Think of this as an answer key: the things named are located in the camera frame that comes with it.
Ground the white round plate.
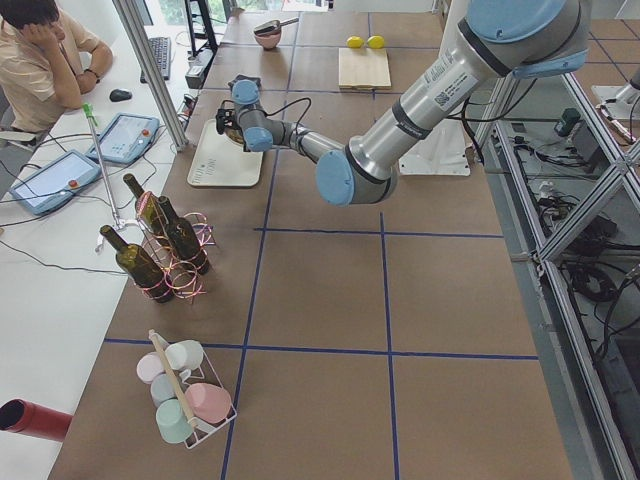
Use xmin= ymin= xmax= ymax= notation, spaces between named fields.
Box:
xmin=225 ymin=128 xmax=244 ymax=145

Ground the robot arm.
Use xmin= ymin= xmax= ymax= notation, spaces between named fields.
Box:
xmin=231 ymin=1 xmax=592 ymax=206

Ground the cream bear tray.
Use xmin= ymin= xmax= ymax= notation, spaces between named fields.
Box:
xmin=187 ymin=119 xmax=263 ymax=188

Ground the green wine bottle middle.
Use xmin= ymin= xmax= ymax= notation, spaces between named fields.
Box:
xmin=158 ymin=196 xmax=210 ymax=275

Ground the green wine bottle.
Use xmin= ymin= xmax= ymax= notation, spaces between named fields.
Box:
xmin=123 ymin=173 xmax=164 ymax=237
xmin=158 ymin=196 xmax=210 ymax=275
xmin=100 ymin=225 xmax=174 ymax=303

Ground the green wine bottle rear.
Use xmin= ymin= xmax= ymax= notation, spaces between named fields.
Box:
xmin=123 ymin=173 xmax=164 ymax=237

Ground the white cup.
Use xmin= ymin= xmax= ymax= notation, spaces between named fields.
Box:
xmin=164 ymin=339 xmax=204 ymax=371

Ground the wooden cutting board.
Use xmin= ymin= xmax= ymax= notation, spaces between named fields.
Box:
xmin=338 ymin=48 xmax=392 ymax=90

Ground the grey folded cloth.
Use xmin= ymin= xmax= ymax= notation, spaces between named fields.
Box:
xmin=227 ymin=74 xmax=262 ymax=89

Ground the green wine bottle front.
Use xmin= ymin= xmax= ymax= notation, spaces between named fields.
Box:
xmin=100 ymin=225 xmax=174 ymax=303

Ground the yellow lemon left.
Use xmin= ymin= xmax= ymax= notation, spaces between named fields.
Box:
xmin=346 ymin=35 xmax=365 ymax=49

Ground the pink bowl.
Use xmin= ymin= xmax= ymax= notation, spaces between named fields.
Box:
xmin=254 ymin=28 xmax=282 ymax=50

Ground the black power strip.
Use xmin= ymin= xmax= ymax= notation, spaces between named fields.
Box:
xmin=185 ymin=48 xmax=214 ymax=90

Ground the light pink cup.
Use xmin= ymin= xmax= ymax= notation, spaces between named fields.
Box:
xmin=136 ymin=352 xmax=165 ymax=385

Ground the grey cup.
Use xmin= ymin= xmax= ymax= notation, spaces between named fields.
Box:
xmin=150 ymin=373 xmax=176 ymax=408

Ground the teach pendant far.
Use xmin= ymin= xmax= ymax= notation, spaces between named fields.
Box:
xmin=98 ymin=113 xmax=160 ymax=165

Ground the teach pendant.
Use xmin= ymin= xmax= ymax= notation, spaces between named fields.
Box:
xmin=98 ymin=113 xmax=160 ymax=165
xmin=9 ymin=150 xmax=101 ymax=216

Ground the mint green cup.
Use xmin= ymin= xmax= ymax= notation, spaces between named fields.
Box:
xmin=155 ymin=398 xmax=193 ymax=444

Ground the black computer mouse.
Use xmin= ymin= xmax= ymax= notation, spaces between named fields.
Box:
xmin=109 ymin=89 xmax=132 ymax=103

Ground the black keyboard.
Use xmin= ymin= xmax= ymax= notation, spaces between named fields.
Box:
xmin=148 ymin=37 xmax=172 ymax=80

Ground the teach pendant near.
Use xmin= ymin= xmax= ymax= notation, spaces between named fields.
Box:
xmin=9 ymin=150 xmax=101 ymax=216

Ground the green tipped grabber stick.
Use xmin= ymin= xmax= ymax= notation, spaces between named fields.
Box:
xmin=82 ymin=103 xmax=138 ymax=231

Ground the seated person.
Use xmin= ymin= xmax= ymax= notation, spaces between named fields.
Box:
xmin=1 ymin=1 xmax=113 ymax=133

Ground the red cylinder tube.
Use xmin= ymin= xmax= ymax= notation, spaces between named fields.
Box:
xmin=1 ymin=399 xmax=73 ymax=442

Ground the copper wire bottle rack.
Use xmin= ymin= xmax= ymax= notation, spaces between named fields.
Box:
xmin=135 ymin=191 xmax=206 ymax=302

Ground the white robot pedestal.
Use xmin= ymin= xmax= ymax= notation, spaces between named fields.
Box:
xmin=397 ymin=0 xmax=504 ymax=177

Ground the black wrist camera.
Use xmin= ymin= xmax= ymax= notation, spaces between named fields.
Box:
xmin=215 ymin=100 xmax=238 ymax=135

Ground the white wire cup rack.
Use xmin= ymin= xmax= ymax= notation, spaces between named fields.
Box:
xmin=137 ymin=330 xmax=237 ymax=449

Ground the aluminium frame post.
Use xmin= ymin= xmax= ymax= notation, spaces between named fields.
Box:
xmin=112 ymin=0 xmax=188 ymax=152

